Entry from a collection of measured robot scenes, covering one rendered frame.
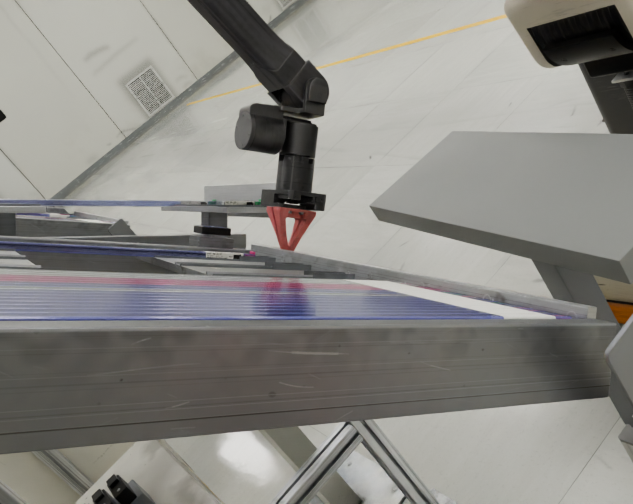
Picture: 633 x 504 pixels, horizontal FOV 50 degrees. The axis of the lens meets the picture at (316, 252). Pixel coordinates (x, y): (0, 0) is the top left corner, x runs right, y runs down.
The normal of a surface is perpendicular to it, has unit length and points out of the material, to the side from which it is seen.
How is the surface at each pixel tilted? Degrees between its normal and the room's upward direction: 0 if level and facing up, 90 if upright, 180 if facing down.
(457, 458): 0
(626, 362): 90
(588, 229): 0
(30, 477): 90
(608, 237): 0
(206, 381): 90
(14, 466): 90
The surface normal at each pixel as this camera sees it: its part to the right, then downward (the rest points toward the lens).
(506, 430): -0.54, -0.74
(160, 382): 0.51, 0.09
